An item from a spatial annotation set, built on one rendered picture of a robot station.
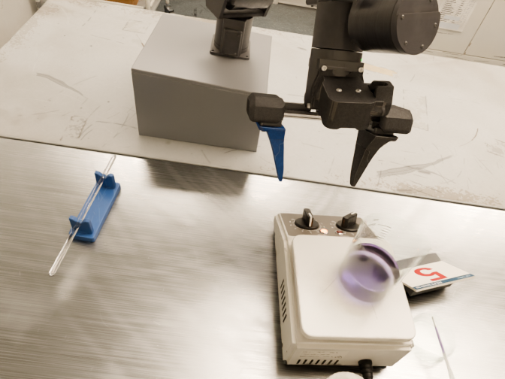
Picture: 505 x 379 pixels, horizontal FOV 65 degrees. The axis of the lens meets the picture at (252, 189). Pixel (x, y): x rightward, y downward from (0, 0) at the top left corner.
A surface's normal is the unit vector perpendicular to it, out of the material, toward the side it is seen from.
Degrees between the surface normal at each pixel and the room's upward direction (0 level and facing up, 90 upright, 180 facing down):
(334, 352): 90
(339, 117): 82
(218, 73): 4
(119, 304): 0
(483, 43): 90
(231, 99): 90
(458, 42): 90
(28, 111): 0
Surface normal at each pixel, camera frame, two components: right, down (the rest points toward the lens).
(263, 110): 0.07, 0.33
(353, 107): 0.07, 0.66
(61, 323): 0.12, -0.65
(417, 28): 0.50, 0.32
